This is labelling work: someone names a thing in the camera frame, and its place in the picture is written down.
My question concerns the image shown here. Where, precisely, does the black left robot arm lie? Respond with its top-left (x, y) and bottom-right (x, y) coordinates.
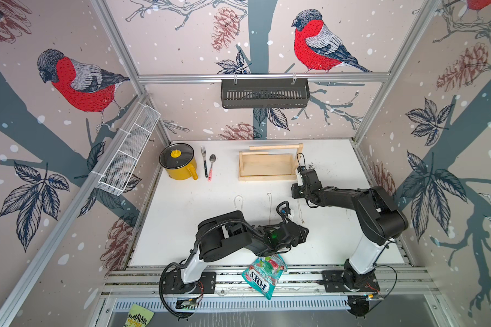
top-left (159, 201), bottom-right (309, 295)

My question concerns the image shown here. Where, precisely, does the white wire mesh shelf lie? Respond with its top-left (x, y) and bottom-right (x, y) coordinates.
top-left (95, 102), bottom-right (161, 196)

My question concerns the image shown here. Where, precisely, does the black hanging wire basket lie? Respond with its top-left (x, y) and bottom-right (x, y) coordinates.
top-left (220, 78), bottom-right (310, 109)

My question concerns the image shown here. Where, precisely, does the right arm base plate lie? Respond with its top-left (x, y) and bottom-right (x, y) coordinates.
top-left (321, 270), bottom-right (380, 293)

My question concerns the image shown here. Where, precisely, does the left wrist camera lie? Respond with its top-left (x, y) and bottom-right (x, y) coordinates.
top-left (277, 207), bottom-right (291, 222)

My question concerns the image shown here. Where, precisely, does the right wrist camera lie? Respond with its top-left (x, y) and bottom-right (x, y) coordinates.
top-left (296, 166), bottom-right (307, 186)

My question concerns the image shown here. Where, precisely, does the fork with green handle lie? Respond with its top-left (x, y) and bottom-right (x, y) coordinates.
top-left (200, 145), bottom-right (209, 178)

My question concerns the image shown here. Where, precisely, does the wooden jewelry display stand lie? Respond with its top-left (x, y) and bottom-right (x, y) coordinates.
top-left (238, 143), bottom-right (304, 182)

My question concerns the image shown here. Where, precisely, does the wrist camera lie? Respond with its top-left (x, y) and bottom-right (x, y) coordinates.
top-left (277, 207), bottom-right (291, 222)
top-left (296, 166), bottom-right (307, 186)

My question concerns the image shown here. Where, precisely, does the green Foxs candy bag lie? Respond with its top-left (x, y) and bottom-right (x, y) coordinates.
top-left (241, 254), bottom-right (287, 300)

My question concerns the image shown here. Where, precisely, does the spoon with pink handle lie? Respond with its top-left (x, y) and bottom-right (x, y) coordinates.
top-left (208, 154), bottom-right (216, 181)

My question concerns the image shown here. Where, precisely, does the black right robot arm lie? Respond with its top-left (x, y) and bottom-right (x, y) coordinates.
top-left (291, 166), bottom-right (409, 292)

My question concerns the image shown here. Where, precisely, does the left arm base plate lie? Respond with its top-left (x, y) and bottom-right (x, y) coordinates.
top-left (160, 270), bottom-right (216, 294)

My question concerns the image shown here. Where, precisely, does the yellow green paper packet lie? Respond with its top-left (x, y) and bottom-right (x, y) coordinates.
top-left (124, 304), bottom-right (155, 327)

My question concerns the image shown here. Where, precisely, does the yellow pot with glass lid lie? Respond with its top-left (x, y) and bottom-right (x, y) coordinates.
top-left (159, 143), bottom-right (199, 181)

